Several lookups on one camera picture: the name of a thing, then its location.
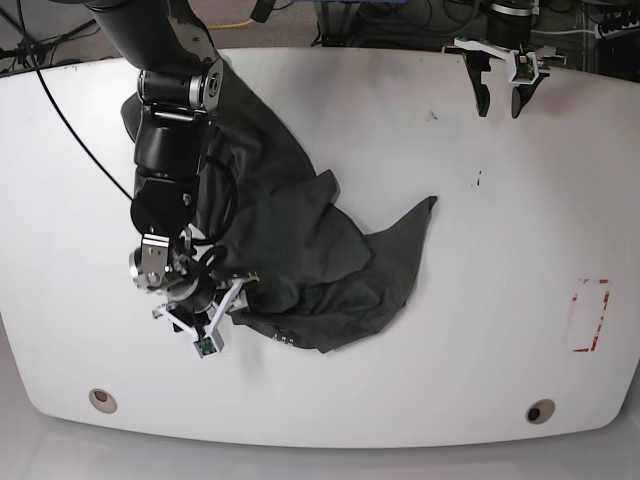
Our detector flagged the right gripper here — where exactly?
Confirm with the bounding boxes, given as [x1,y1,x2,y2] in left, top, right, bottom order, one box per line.
[129,227,220,315]

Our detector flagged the dark grey T-shirt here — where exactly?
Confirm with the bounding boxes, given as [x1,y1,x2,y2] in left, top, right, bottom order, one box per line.
[121,60,437,353]

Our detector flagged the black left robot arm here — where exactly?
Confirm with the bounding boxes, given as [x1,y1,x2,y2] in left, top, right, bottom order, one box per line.
[455,1,554,119]

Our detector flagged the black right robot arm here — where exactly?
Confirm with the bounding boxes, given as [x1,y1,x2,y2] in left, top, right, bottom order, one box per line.
[86,1,224,302]

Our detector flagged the white power strip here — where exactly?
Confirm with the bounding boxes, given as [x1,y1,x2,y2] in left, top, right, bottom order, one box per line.
[594,7,639,40]

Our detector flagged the left table grommet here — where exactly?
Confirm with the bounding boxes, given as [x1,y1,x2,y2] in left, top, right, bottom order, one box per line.
[88,389,118,414]

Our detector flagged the table grommet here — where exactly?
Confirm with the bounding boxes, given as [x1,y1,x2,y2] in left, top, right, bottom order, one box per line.
[525,399,556,425]
[88,389,118,414]

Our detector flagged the red tape rectangle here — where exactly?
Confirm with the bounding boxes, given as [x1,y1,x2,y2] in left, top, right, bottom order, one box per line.
[566,279,611,353]

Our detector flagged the right table grommet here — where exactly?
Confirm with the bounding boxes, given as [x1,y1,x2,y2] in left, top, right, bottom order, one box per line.
[525,399,556,425]

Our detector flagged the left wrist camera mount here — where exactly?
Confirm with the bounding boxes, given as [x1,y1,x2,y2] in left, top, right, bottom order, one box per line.
[453,38,556,85]

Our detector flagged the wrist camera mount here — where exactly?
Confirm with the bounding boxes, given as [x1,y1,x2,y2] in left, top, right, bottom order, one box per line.
[453,38,556,85]
[152,273,259,358]

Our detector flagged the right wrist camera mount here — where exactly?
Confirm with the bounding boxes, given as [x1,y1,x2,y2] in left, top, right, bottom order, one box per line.
[152,273,259,358]

